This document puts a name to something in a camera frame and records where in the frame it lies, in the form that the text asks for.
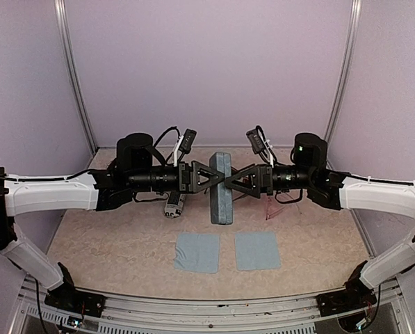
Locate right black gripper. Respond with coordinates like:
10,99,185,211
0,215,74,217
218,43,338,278
225,164,314,200

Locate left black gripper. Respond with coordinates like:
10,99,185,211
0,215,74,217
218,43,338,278
129,159,225,193

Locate blue-grey hard glasses case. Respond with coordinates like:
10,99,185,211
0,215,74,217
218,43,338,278
209,152,234,225

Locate pink transparent sunglasses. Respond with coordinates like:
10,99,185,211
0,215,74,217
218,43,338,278
265,196,300,221

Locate blue cleaning cloth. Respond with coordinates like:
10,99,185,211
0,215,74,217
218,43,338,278
235,232,282,271
173,233,220,273

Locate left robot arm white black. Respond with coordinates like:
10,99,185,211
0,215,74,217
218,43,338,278
0,133,225,310

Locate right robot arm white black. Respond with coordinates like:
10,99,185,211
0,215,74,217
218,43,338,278
225,133,415,309

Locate brown sunglasses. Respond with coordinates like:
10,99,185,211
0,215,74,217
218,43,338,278
234,175,256,199

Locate newspaper print glasses case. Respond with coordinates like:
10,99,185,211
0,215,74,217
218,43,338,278
164,191,186,218

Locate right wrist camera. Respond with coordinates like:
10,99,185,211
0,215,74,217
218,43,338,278
246,129,266,154

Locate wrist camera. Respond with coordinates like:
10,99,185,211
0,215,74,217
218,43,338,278
246,129,266,154
179,129,197,154

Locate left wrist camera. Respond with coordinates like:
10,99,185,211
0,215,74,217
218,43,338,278
179,129,197,154

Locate right aluminium corner post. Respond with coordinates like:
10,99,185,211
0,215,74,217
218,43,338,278
323,0,363,150

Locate aluminium corner post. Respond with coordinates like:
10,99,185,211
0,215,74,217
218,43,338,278
323,0,363,150
54,0,98,157

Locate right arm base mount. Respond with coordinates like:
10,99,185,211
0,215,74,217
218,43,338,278
316,261,377,317

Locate aluminium front rail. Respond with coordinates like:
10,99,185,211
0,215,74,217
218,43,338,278
7,280,415,333

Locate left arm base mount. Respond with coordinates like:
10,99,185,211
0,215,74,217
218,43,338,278
44,262,106,318

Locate left aluminium corner post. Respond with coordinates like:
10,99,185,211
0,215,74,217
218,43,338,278
54,0,98,157

